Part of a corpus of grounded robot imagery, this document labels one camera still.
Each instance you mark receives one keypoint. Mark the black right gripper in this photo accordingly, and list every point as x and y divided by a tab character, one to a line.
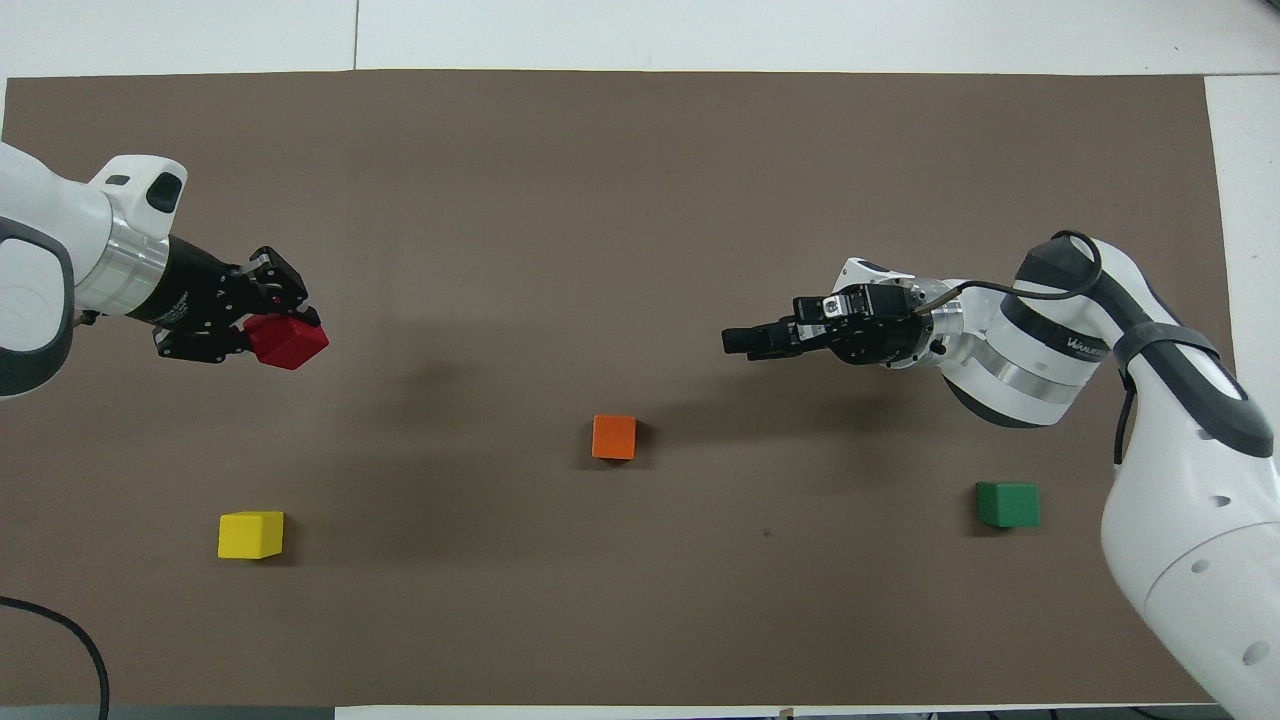
870	325

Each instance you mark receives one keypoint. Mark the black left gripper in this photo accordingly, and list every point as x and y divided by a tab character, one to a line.
195	295

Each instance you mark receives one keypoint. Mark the red cube block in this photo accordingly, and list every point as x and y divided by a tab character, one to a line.
288	342

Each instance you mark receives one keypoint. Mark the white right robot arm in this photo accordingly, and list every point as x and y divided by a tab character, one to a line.
1200	520

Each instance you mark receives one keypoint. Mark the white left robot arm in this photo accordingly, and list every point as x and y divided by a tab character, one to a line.
50	250

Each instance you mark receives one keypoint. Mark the orange cube block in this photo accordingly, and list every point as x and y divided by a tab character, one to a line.
614	437

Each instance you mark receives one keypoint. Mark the yellow cube block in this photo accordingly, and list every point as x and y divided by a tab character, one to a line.
250	535

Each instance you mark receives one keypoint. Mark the green cube block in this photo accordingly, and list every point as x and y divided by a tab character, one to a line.
1008	505

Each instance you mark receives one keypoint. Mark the brown table mat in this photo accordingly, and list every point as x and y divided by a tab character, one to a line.
600	200

